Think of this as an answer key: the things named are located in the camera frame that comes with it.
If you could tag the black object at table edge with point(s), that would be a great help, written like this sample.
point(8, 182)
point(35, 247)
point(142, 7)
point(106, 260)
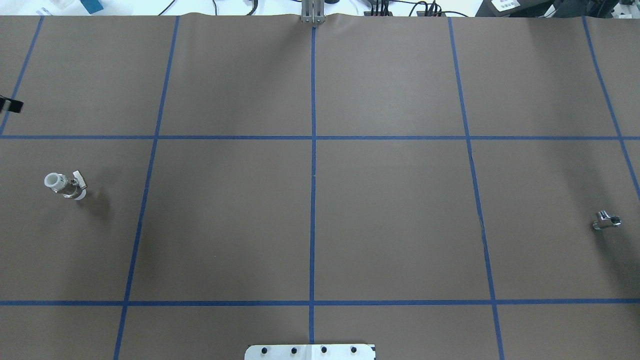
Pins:
point(10, 105)

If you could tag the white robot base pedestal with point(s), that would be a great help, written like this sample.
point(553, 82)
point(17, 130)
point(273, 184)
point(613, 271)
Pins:
point(336, 351)

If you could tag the chrome tee pipe fitting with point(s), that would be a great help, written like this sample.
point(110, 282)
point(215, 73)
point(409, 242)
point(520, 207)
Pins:
point(604, 220)

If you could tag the PPR valve with metal handle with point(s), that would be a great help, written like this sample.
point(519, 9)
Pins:
point(74, 187)

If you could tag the blue box behind table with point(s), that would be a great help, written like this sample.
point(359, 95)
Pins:
point(92, 6)

